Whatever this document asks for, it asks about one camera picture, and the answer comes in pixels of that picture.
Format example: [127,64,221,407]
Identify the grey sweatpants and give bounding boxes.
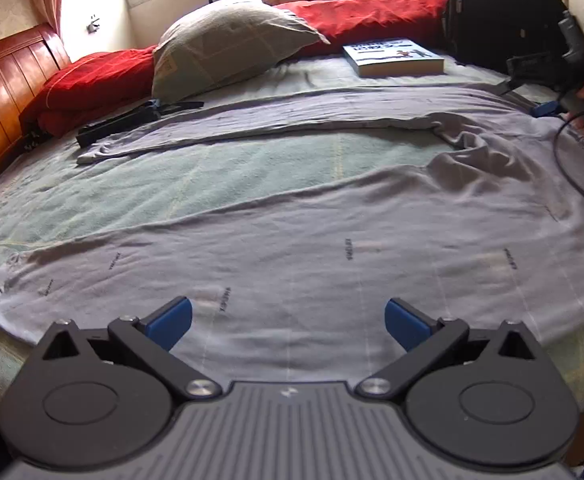
[0,88,584,382]

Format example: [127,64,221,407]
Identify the black backpack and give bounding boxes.
[444,0,566,73]

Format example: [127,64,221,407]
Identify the white blue paperback book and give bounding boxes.
[343,39,444,78]

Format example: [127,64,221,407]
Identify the black folded umbrella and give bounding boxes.
[76,99,204,148]

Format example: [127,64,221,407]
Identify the red duvet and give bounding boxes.
[19,0,448,138]

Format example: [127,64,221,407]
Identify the orange wooden headboard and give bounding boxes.
[0,24,70,174]

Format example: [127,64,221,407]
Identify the grey-green plaid pillow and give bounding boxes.
[152,0,329,104]

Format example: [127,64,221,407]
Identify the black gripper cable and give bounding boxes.
[552,109,584,220]

